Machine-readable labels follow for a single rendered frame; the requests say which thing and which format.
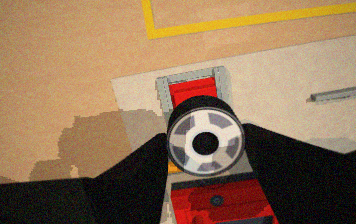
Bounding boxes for yellow rectangular tape outline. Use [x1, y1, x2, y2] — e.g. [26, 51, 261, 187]
[142, 0, 356, 40]

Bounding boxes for black and grey wheel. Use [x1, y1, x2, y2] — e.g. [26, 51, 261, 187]
[165, 95, 246, 177]

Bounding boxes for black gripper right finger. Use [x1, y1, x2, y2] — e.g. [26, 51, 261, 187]
[242, 123, 356, 224]

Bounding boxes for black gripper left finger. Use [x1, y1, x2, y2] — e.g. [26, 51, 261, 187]
[0, 133, 168, 224]

